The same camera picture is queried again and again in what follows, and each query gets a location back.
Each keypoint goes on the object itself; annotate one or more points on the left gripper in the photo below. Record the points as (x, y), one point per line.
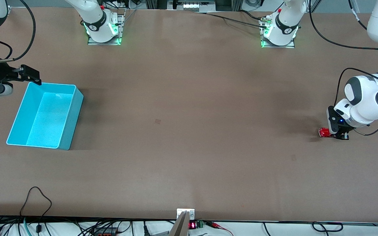
(331, 115)

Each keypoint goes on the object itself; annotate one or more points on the red beetle toy car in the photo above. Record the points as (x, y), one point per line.
(323, 132)

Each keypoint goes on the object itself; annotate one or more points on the blue plastic box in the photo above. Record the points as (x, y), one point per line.
(44, 118)

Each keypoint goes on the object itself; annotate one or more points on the red clip leads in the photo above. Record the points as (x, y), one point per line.
(213, 225)

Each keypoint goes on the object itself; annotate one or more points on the red digit display module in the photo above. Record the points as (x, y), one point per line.
(193, 225)

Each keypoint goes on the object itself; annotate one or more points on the black orange power strip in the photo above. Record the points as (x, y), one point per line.
(105, 232)

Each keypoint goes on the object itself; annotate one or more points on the lit white device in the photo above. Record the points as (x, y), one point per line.
(194, 5)

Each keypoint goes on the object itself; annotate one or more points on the black plug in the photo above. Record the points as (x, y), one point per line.
(145, 229)

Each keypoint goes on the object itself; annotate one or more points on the metal base plate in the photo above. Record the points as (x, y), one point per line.
(103, 43)
(287, 46)

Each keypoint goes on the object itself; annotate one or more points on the white metal bracket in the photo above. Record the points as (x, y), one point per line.
(190, 213)

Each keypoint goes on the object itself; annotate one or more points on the grey metal mount bar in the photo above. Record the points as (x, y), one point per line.
(179, 227)

